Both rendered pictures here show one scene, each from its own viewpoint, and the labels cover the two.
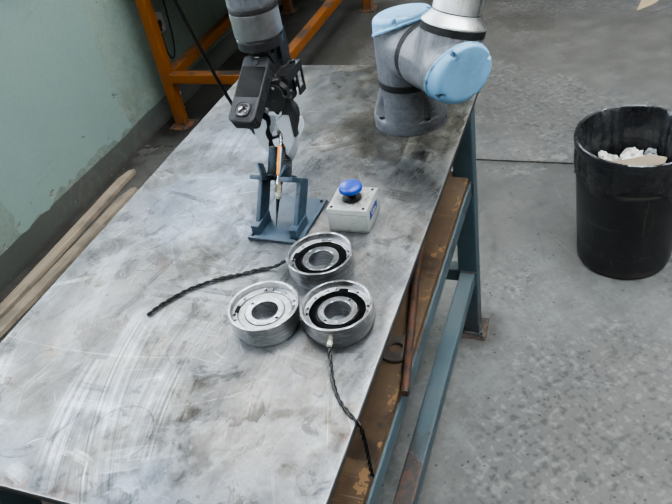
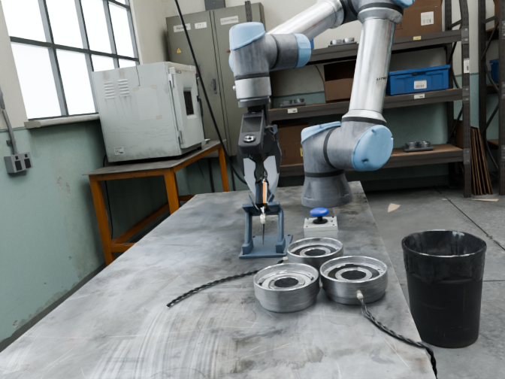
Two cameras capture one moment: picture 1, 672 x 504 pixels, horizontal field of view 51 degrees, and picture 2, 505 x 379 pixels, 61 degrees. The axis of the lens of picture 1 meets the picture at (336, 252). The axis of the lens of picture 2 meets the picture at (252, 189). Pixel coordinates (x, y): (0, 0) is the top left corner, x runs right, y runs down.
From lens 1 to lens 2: 0.53 m
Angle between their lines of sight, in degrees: 29
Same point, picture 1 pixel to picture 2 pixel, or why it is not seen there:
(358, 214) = (330, 228)
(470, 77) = (382, 150)
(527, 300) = not seen: hidden behind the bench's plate
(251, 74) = (251, 120)
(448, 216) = not seen: hidden behind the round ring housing
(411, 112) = (332, 189)
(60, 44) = (40, 218)
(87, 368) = (115, 347)
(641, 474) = not seen: outside the picture
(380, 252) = (355, 253)
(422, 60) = (349, 140)
